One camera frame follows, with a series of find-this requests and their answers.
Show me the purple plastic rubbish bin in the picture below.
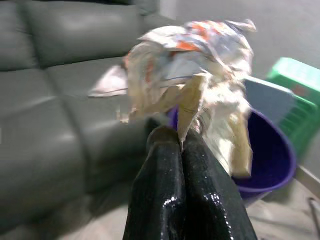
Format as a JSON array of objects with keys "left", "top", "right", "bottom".
[{"left": 165, "top": 104, "right": 298, "bottom": 201}]

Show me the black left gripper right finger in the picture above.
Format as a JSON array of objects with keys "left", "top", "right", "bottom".
[{"left": 183, "top": 129, "right": 259, "bottom": 240}]

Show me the beige paper wrapper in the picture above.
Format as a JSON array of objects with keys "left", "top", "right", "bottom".
[{"left": 119, "top": 19, "right": 258, "bottom": 177}]

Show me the flat white paper scrap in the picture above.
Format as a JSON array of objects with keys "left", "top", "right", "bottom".
[{"left": 87, "top": 65, "right": 129, "bottom": 99}]

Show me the green perforated plastic stool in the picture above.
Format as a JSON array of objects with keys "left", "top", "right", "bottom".
[{"left": 265, "top": 56, "right": 320, "bottom": 163}]

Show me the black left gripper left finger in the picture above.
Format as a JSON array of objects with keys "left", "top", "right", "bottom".
[{"left": 122, "top": 125, "right": 187, "bottom": 240}]

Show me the grey-green leather sofa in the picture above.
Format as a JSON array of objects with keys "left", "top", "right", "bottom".
[{"left": 0, "top": 0, "right": 181, "bottom": 236}]

